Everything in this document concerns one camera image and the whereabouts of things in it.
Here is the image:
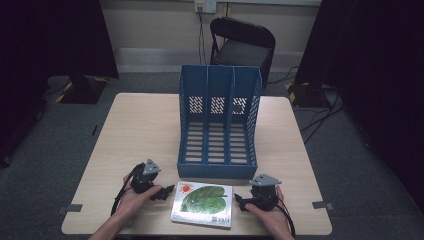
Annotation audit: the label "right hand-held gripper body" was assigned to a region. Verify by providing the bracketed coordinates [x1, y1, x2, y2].
[249, 173, 283, 212]

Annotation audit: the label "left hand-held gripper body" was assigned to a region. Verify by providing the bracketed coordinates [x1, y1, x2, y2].
[129, 158, 163, 195]

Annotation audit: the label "green leaf picture book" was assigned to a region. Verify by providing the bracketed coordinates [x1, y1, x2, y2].
[170, 180, 234, 229]

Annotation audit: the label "blue plastic file rack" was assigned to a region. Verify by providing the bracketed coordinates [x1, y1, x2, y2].
[176, 64, 264, 180]

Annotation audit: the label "person's left hand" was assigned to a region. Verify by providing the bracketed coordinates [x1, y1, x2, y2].
[115, 175, 163, 220]

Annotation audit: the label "person's right hand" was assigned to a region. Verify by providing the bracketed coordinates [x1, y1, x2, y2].
[244, 185, 291, 236]

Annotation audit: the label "grey tape piece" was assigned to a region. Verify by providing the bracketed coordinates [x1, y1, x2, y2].
[311, 200, 335, 211]
[56, 203, 84, 215]

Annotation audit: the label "black yellow-striped stand base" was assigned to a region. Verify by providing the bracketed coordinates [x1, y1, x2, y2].
[285, 81, 330, 109]
[55, 75, 109, 105]

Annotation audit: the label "black folding chair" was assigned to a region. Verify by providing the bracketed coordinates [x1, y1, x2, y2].
[209, 16, 277, 90]

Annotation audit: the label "dark curtain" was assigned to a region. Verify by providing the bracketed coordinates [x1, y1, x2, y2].
[294, 0, 424, 214]
[0, 0, 120, 168]

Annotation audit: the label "left hand-held gripper cable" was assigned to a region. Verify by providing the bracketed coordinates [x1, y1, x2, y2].
[110, 164, 143, 217]

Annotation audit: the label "hand-held gripper cable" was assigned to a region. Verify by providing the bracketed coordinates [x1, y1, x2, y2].
[275, 195, 297, 239]
[110, 164, 143, 217]

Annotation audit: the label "right hand-held gripper cable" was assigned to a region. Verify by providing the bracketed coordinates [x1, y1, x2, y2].
[275, 195, 297, 239]

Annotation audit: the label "black floor cables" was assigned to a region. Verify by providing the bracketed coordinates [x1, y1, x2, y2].
[299, 85, 345, 145]

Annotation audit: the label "black socket cable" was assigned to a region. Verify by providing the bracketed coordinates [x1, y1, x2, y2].
[197, 7, 208, 66]

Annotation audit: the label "white wall socket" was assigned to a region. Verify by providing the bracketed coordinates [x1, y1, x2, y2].
[194, 0, 218, 15]

